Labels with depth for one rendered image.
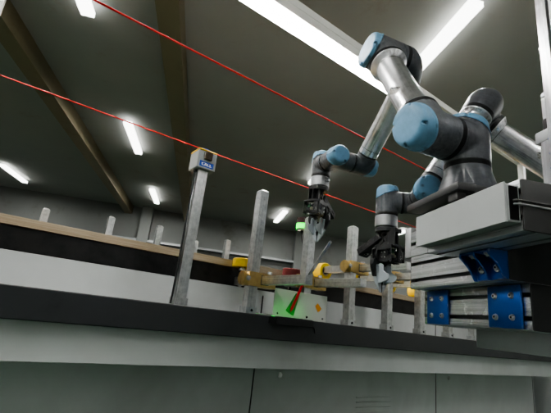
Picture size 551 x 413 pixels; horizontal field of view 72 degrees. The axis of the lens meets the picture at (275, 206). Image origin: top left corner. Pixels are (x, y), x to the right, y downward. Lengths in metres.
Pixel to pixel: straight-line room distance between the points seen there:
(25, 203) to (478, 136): 12.10
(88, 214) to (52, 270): 10.64
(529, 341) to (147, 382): 1.13
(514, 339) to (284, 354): 0.78
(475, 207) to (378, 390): 1.56
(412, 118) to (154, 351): 0.97
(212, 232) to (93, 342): 10.41
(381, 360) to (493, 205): 1.26
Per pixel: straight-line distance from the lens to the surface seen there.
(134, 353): 1.25
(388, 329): 1.87
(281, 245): 11.74
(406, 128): 1.04
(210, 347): 1.34
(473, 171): 1.07
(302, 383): 1.84
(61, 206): 12.27
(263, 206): 1.43
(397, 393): 2.32
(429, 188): 1.23
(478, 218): 0.76
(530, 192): 0.75
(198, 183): 1.32
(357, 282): 1.38
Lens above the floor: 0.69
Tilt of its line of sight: 16 degrees up
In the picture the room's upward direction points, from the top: 7 degrees clockwise
